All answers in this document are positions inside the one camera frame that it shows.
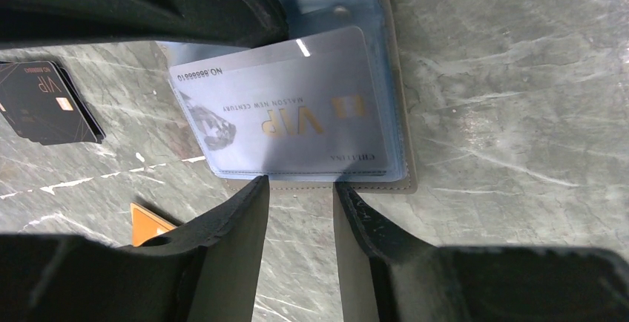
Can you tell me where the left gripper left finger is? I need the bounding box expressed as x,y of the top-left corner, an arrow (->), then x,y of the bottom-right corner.
1,176 -> 269,321

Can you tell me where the black credit card stack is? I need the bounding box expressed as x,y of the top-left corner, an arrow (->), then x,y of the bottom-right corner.
1,60 -> 105,145

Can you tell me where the silver card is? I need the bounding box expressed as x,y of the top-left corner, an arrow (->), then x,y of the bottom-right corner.
169,26 -> 392,180

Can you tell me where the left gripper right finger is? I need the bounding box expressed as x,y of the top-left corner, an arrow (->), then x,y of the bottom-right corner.
333,183 -> 628,321

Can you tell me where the grey card holder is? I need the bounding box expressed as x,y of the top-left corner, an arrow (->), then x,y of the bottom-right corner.
162,0 -> 417,194

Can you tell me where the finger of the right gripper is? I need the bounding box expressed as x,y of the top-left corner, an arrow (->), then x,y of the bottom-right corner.
1,0 -> 289,49

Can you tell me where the gold credit card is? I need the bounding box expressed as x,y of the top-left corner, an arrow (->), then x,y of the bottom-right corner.
130,202 -> 177,247

